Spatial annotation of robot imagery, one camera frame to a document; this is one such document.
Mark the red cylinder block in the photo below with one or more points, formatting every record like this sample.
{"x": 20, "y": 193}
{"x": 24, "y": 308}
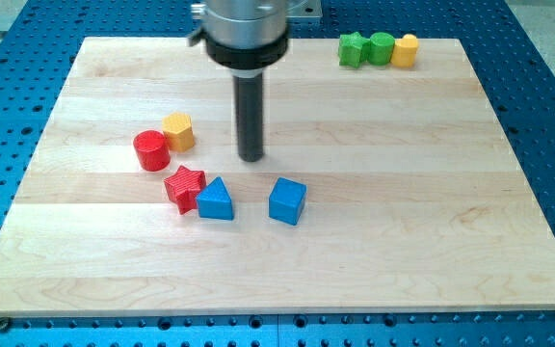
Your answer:
{"x": 152, "y": 150}

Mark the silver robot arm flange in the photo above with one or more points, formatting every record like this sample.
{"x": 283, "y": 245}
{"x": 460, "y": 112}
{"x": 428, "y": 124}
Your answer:
{"x": 246, "y": 36}

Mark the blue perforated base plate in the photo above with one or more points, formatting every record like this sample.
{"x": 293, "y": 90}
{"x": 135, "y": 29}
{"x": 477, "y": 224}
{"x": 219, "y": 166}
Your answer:
{"x": 511, "y": 45}

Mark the green cylinder block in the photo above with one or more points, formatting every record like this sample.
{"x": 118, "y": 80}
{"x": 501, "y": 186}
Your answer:
{"x": 381, "y": 48}

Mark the yellow heart block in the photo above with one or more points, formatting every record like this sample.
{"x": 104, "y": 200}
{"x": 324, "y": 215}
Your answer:
{"x": 404, "y": 51}

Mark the blue cube block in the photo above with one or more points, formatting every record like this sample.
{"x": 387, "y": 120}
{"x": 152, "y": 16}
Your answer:
{"x": 287, "y": 200}

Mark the red star block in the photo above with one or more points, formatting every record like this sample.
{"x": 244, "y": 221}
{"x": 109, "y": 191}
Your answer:
{"x": 183, "y": 186}

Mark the yellow hexagon block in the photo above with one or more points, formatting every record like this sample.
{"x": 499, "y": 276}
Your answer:
{"x": 178, "y": 131}

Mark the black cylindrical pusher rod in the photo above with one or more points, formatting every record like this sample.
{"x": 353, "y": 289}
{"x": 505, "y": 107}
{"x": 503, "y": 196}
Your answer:
{"x": 248, "y": 106}

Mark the green star block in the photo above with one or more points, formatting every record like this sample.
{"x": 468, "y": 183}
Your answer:
{"x": 353, "y": 49}

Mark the blue triangle block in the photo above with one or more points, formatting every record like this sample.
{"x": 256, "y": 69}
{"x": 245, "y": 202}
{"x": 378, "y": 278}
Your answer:
{"x": 214, "y": 201}

